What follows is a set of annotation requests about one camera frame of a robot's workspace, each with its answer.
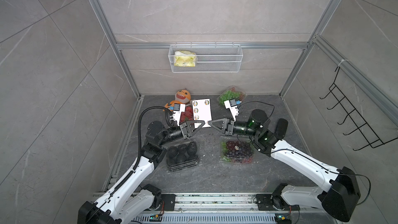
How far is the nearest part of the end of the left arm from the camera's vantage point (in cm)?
57

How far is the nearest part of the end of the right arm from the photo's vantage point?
1.91ft

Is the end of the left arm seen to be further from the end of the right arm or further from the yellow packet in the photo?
the yellow packet

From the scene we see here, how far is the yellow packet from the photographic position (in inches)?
34.3
